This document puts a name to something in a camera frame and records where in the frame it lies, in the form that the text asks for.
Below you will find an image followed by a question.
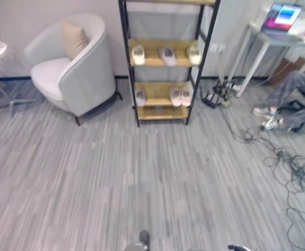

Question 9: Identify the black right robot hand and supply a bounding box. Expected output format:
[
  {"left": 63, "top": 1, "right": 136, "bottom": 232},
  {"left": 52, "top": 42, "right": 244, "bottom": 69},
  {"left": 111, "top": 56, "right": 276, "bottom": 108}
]
[{"left": 227, "top": 244, "right": 250, "bottom": 251}]

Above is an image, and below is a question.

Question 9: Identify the black router with antennas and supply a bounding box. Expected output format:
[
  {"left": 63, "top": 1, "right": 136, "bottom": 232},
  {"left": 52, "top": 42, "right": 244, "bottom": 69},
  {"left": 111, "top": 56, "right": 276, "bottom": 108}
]
[{"left": 200, "top": 86, "right": 225, "bottom": 109}]

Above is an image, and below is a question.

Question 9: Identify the white power strip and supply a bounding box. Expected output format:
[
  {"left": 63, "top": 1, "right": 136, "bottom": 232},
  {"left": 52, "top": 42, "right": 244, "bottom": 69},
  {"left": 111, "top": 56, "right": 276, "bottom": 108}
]
[{"left": 224, "top": 82, "right": 241, "bottom": 92}]

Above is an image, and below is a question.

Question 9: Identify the person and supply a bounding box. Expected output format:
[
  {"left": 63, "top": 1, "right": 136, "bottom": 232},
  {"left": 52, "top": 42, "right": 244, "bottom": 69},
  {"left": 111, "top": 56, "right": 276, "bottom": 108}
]
[{"left": 253, "top": 71, "right": 305, "bottom": 131}]

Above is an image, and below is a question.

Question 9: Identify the brown cardboard box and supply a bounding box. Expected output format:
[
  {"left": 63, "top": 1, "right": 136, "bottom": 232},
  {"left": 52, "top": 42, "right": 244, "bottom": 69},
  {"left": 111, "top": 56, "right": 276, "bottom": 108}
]
[{"left": 268, "top": 56, "right": 305, "bottom": 87}]

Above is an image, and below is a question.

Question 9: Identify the cream slipper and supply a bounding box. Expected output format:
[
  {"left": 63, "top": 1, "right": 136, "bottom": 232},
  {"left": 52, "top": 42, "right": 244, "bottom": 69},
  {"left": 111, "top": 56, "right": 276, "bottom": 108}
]
[
  {"left": 186, "top": 44, "right": 202, "bottom": 65},
  {"left": 131, "top": 44, "right": 146, "bottom": 66}
]

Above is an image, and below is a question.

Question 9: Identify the white desk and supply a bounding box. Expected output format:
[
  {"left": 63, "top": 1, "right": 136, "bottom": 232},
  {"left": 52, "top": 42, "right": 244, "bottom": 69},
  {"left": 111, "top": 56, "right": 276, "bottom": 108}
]
[{"left": 227, "top": 19, "right": 305, "bottom": 98}]

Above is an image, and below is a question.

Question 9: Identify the white armchair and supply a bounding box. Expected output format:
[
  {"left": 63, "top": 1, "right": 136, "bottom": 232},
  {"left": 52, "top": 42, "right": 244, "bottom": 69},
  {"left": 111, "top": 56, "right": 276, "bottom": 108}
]
[{"left": 24, "top": 12, "right": 124, "bottom": 126}]

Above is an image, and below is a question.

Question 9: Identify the open laptop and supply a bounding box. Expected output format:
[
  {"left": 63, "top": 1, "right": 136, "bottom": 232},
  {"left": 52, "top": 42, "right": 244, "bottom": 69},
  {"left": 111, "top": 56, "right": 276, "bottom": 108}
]
[{"left": 261, "top": 2, "right": 304, "bottom": 36}]

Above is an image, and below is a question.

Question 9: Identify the beige cushion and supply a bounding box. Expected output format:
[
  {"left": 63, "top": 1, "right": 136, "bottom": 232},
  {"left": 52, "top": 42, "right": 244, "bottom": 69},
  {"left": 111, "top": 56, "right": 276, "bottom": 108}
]
[{"left": 61, "top": 18, "right": 90, "bottom": 60}]

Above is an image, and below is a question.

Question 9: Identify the tangled black cable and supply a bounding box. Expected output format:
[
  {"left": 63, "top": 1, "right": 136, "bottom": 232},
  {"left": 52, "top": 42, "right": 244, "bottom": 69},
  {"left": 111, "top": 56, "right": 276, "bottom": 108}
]
[{"left": 230, "top": 125, "right": 305, "bottom": 251}]

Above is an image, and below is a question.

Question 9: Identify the white wall socket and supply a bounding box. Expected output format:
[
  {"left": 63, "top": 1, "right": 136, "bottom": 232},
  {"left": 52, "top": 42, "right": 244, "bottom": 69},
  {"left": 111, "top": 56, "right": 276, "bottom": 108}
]
[{"left": 210, "top": 43, "right": 226, "bottom": 53}]

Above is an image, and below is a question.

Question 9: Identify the black frame wooden shoe rack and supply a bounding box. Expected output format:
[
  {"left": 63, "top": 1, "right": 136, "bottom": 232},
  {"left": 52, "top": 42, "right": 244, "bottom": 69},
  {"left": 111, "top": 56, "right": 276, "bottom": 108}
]
[{"left": 118, "top": 0, "right": 221, "bottom": 128}]

